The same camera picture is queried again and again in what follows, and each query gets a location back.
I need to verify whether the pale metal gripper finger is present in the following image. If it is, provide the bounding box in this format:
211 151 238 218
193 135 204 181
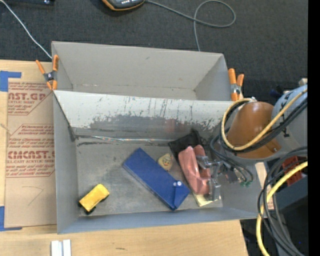
195 154 210 169
208 178 223 202

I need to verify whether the pink soft toy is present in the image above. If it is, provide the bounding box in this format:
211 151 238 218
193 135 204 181
177 144 214 196

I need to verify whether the pale yellow flat card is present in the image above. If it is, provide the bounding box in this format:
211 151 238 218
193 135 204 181
193 191 223 208

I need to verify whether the black plastic tray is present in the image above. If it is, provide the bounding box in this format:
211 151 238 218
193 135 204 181
168 129 204 161

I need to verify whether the cream round toy with face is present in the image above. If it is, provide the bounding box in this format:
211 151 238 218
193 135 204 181
157 152 174 171

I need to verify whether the blue flat box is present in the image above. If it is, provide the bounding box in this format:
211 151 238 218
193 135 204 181
121 147 191 211

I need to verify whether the grey metal bin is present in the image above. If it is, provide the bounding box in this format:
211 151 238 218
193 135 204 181
50 40 264 235

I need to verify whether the brown cardboard board red print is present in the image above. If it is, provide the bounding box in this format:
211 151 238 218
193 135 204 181
0 59 59 231

